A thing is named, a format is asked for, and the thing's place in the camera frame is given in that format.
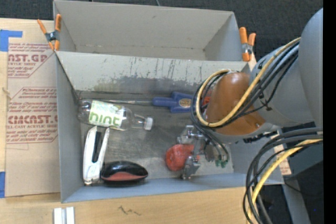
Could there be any clear plastic bottle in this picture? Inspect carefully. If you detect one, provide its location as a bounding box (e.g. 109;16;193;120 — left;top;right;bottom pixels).
77;99;154;132

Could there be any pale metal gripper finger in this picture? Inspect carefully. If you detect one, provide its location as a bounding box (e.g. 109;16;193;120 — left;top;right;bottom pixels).
177;125;203;145
180;154;202;180

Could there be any grey metal bin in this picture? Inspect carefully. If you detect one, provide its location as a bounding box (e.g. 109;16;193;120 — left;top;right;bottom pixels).
52;0;284;204

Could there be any red toy tomato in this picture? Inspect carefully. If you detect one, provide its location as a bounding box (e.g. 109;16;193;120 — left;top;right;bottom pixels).
165;144;195;172

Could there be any white stapler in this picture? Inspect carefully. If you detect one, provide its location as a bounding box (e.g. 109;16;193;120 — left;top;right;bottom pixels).
82;126;111;185

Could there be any black and red computer mouse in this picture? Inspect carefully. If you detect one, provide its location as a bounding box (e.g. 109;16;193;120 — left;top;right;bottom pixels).
100;161;149;185

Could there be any brown cardboard board red print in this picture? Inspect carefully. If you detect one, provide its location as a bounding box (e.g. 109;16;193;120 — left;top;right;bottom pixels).
0;17;61;199

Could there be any blue handled tool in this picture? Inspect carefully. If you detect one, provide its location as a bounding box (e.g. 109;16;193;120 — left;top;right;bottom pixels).
152;91;211;114

